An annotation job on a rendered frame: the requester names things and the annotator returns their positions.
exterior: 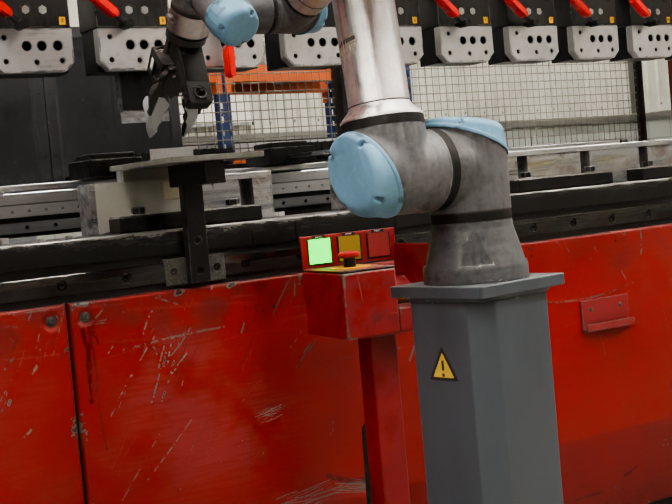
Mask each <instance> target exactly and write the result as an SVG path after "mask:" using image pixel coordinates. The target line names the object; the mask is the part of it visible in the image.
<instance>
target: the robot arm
mask: <svg viewBox="0 0 672 504"><path fill-rule="evenodd" d="M331 1H332V6H333V12H334V19H335V25H336V32H337V38H338V45H339V52H340V58H341V64H342V71H343V77H344V84H345V90H346V97H347V103H348V113H347V115H346V116H345V118H344V119H343V121H342V122H341V123H340V131H341V135H340V136H339V137H337V138H336V139H335V141H334V142H333V144H332V146H331V148H330V153H331V156H329V157H328V170H329V176H330V180H331V184H332V187H333V189H334V191H335V193H336V195H337V197H338V199H339V200H340V202H341V203H342V204H343V205H344V206H346V207H347V209H348V210H349V211H350V212H352V213H353V214H355V215H357V216H360V217H366V218H371V217H379V218H391V217H394V216H397V215H406V214H415V213H424V212H430V218H431V237H430V241H429V247H428V253H427V261H426V266H424V267H423V280H424V285H428V286H460V285H476V284H487V283H497V282H505V281H512V280H518V279H523V278H527V277H529V264H528V260H527V258H525V256H524V253H523V250H522V247H521V244H520V241H519V238H518V236H517V233H516V231H515V228H514V226H513V220H512V209H511V208H512V207H511V195H510V183H509V171H508V158H507V155H508V147H507V145H506V139H505V132H504V129H503V127H502V125H501V124H500V123H498V122H497V121H494V120H491V119H486V118H477V117H439V118H432V119H428V120H426V121H425V119H424V113H423V111H422V110H421V109H420V108H418V107H417V106H415V105H414V104H413V103H412V102H411V101H410V95H409V89H408V82H407V76H406V69H405V63H404V57H403V50H402V44H401V37H400V31H399V24H398V18H397V12H396V5H395V0H171V3H170V9H169V13H167V14H166V18H167V19H166V26H167V27H166V32H165V35H166V41H165V45H161V46H160V47H151V52H150V57H149V62H148V67H147V73H148V75H149V76H150V78H151V80H152V82H153V84H154V85H153V86H152V87H151V88H150V91H149V94H148V96H146V97H145V98H144V100H143V108H144V111H145V114H146V130H147V134H148V136H149V138H152V137H153V136H154V135H155V134H156V133H157V129H158V126H159V124H160V123H161V118H162V115H163V114H164V113H165V112H166V111H167V109H168V107H169V103H168V101H167V100H166V98H165V95H168V96H169V98H170V99H171V98H173V97H174V96H181V103H182V107H183V110H184V114H183V120H184V121H183V125H182V137H185V136H186V135H187V134H188V132H189V131H190V130H191V128H192V127H193V125H194V123H195V122H196V120H197V118H198V115H199V114H200V113H201V110H202V109H208V108H209V106H210V105H211V103H212V102H213V100H214V99H213V95H212V90H211V86H210V81H209V77H208V72H207V68H206V64H205V59H204V55H203V50H202V46H204V45H205V43H206V39H207V36H208V35H209V32H211V33H212V34H213V35H214V36H216V37H217V38H218V39H219V40H220V41H221V42H222V43H224V44H225V45H228V46H240V45H241V44H243V43H245V42H248V41H250V40H251V39H252V38H253V37H254V35H255V34H294V35H303V34H306V33H316V32H318V31H320V30H321V29H322V28H323V26H324V25H325V22H324V21H325V20H326V19H327V15H328V6H327V5H328V4H329V3H330V2H331ZM159 49H164V50H159ZM156 50H157V51H156ZM152 57H153V59H154V62H153V66H152V70H151V68H150V64H151V59H152Z"/></svg>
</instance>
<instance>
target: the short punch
mask: <svg viewBox="0 0 672 504"><path fill-rule="evenodd" d="M115 84H116V94H117V104H118V112H119V113H120V114H121V123H122V124H123V123H142V122H146V114H145V111H144V108H143V100H144V98H145V97H146V96H148V94H149V91H150V88H151V87H152V86H153V85H154V84H153V82H152V80H151V78H150V76H149V75H148V73H147V72H119V73H116V74H115ZM165 98H166V100H167V101H168V103H169V107H168V109H167V111H166V112H165V113H164V114H163V115H162V118H161V122H162V121H170V120H169V111H170V98H169V96H168V95H165Z"/></svg>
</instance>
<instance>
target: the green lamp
mask: <svg viewBox="0 0 672 504"><path fill-rule="evenodd" d="M308 247H309V259H310V265H312V264H320V263H328V262H332V257H331V246H330V238H323V239H314V240H308Z"/></svg>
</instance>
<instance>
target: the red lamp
mask: <svg viewBox="0 0 672 504"><path fill-rule="evenodd" d="M367 239H368V250H369V257H378V256H386V255H390V249H389V238H388V231H386V232H377V233H368V234H367Z"/></svg>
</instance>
